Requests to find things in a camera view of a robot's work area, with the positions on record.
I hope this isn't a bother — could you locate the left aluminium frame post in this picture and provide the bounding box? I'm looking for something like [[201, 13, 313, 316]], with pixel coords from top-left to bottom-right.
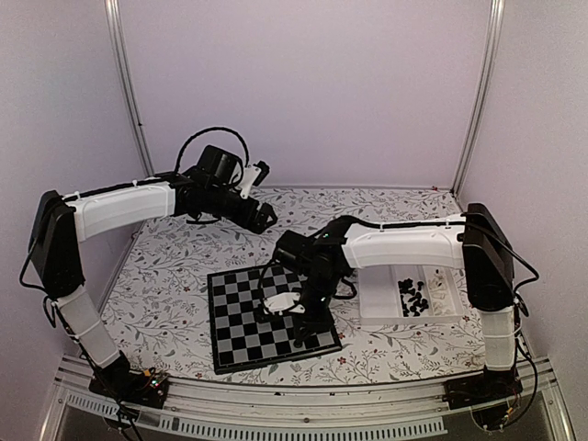
[[104, 0, 155, 175]]

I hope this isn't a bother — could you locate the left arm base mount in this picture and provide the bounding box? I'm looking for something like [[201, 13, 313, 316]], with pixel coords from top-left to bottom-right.
[[89, 367, 169, 409]]

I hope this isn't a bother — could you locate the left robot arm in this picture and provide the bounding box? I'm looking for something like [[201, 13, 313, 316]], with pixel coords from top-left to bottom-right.
[[22, 173, 277, 399]]

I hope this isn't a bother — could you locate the white plastic compartment tray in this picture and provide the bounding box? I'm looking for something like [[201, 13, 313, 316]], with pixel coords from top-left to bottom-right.
[[357, 266, 464, 326]]

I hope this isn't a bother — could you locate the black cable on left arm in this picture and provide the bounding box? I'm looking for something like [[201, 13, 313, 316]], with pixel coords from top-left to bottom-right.
[[175, 127, 252, 175]]

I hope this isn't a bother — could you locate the aluminium frame post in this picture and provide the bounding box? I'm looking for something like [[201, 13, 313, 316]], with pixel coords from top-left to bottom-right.
[[104, 0, 155, 175], [451, 0, 505, 198]]

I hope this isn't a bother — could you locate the floral patterned table mat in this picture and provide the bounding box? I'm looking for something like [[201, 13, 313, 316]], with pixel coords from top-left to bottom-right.
[[102, 189, 517, 397]]

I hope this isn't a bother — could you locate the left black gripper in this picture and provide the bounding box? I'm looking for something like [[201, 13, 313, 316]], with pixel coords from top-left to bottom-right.
[[207, 186, 279, 234]]

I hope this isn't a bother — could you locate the aluminium front rail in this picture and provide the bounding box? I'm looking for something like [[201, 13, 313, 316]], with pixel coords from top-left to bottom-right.
[[40, 356, 576, 440]]

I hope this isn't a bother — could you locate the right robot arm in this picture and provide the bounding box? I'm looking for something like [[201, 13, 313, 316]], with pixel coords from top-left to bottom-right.
[[261, 203, 525, 401]]

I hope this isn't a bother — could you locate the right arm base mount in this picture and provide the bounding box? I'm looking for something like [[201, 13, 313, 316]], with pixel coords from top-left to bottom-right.
[[442, 367, 523, 431]]

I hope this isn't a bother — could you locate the right aluminium frame post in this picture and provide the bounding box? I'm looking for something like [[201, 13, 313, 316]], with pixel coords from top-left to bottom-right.
[[451, 0, 505, 198]]

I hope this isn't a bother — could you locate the black and white chessboard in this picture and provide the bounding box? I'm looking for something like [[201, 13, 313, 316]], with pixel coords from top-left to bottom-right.
[[207, 265, 343, 375]]

